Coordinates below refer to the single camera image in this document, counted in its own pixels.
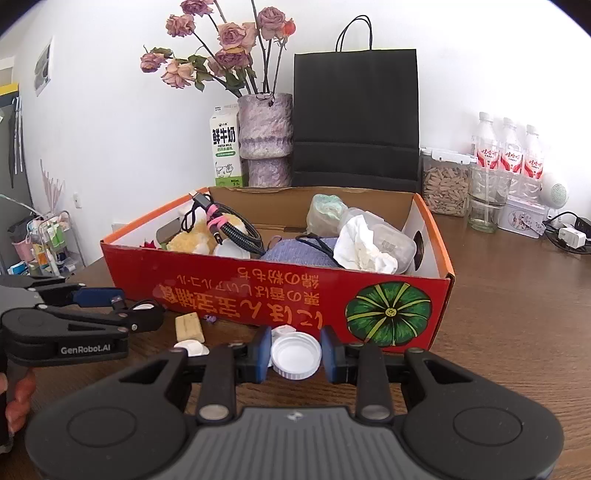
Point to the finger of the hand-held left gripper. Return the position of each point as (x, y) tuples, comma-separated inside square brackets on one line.
[(147, 318), (99, 297)]

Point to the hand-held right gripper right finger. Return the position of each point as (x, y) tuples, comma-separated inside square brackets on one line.
[(328, 353)]

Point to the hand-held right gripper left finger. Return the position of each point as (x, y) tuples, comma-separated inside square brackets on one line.
[(264, 347)]

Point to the white plastic screw lid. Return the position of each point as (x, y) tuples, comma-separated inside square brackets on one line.
[(295, 355)]

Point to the red cardboard box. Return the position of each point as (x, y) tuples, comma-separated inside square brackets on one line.
[(277, 290)]

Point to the red fabric item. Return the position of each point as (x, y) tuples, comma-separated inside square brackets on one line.
[(150, 244)]

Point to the yellow and white plush toy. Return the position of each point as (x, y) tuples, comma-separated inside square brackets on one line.
[(194, 240)]

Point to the white tissue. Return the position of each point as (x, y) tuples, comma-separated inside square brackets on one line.
[(360, 244)]

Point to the translucent plastic storage box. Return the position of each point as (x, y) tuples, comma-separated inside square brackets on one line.
[(392, 244)]

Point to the pale green toy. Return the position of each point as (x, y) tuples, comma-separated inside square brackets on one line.
[(325, 207)]

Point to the person's left hand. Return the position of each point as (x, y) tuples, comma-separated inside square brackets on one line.
[(21, 397)]

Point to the small white cap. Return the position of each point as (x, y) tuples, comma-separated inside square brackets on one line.
[(191, 347), (285, 331)]

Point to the beige rectangular block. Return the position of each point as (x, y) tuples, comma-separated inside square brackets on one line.
[(188, 327)]

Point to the pink bin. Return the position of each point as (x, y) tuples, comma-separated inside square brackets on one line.
[(23, 242)]

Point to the pink reed decoration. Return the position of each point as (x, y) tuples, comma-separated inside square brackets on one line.
[(51, 184)]

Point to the dark grey cabinet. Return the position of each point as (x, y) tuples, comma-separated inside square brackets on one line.
[(14, 147)]

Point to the white green milk carton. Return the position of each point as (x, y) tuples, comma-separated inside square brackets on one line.
[(225, 143)]

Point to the clear jar of seeds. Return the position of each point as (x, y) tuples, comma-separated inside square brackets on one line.
[(445, 189)]

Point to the purple textured vase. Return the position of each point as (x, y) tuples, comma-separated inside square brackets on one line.
[(265, 124)]

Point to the white printed tin box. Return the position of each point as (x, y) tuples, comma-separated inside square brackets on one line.
[(521, 217)]

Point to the black paper bag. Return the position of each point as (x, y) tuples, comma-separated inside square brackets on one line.
[(355, 115)]

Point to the white plug charger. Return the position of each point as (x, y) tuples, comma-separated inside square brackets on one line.
[(571, 236)]

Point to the white round speaker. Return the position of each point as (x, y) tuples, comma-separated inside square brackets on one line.
[(554, 198)]

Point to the dried pink rose bouquet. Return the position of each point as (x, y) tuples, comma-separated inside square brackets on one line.
[(231, 37)]

